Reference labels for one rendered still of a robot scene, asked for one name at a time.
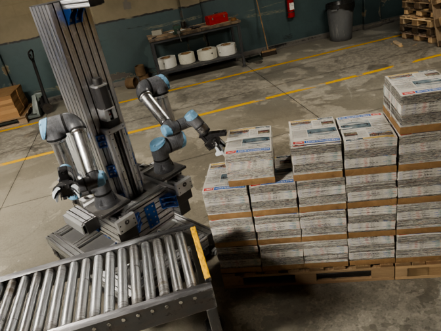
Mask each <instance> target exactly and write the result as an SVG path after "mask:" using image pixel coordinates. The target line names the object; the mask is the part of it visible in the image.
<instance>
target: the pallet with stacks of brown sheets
mask: <svg viewBox="0 0 441 331"><path fill-rule="evenodd" d="M32 108H33V106H32V103H31V104H28V100H27V98H26V96H25V94H24V92H23V90H22V86H21V84H18V85H13V86H10V87H4V88H1V89H0V123H3V122H6V121H11V120H15V119H17V120H18V121H19V123H14V124H11V125H6V126H3V127H0V129H6V128H9V127H14V126H17V125H22V124H25V123H28V122H29V119H28V117H27V115H28V114H31V112H32V111H31V109H32Z"/></svg>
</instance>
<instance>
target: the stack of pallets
mask: <svg viewBox="0 0 441 331"><path fill-rule="evenodd" d="M412 3H414V4H412ZM402 7H403V8H404V15H402V16H400V32H402V39H407V38H411V37H414V41H423V40H426V39H428V43H430V44H433V43H436V36H435V33H434V31H435V28H434V24H433V20H434V18H433V16H432V9H431V2H430V0H402Z"/></svg>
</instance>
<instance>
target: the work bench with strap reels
mask: <svg viewBox="0 0 441 331"><path fill-rule="evenodd" d="M231 18H233V17H228V13H227V12H225V11H224V12H219V13H217V12H216V13H213V14H211V15H208V16H205V23H202V24H196V25H193V26H201V27H199V28H196V29H192V30H191V28H181V29H180V31H181V33H180V37H179V34H176V35H174V34H173V32H174V30H169V31H166V32H163V34H161V35H154V36H152V35H147V38H148V41H149V43H150V47H151V50H152V55H153V58H154V62H155V65H156V70H157V74H158V75H159V74H163V75H165V74H170V73H173V72H179V71H182V70H187V69H191V68H195V67H199V66H204V65H207V64H212V63H216V62H221V61H224V60H229V59H233V58H235V61H239V60H238V57H241V58H242V63H243V66H242V67H246V65H245V57H244V51H243V43H242V35H241V30H240V22H241V20H238V19H236V20H235V21H231ZM234 26H237V29H238V37H239V42H240V50H241V51H239V50H237V48H236V42H235V38H234V30H233V27H234ZM225 28H230V31H231V35H232V42H227V43H221V44H219V45H217V46H216V47H211V46H210V47H204V48H201V49H198V50H197V54H198V57H196V58H195V56H194V52H193V51H186V52H183V53H180V54H178V59H179V61H178V62H177V60H176V57H175V55H167V56H162V57H159V58H157V55H156V50H155V47H154V45H155V44H158V43H163V42H167V41H172V40H176V39H180V38H184V37H190V36H193V35H199V34H202V33H207V32H213V31H216V30H221V29H225ZM155 36H157V37H156V38H154V39H152V38H153V37H155Z"/></svg>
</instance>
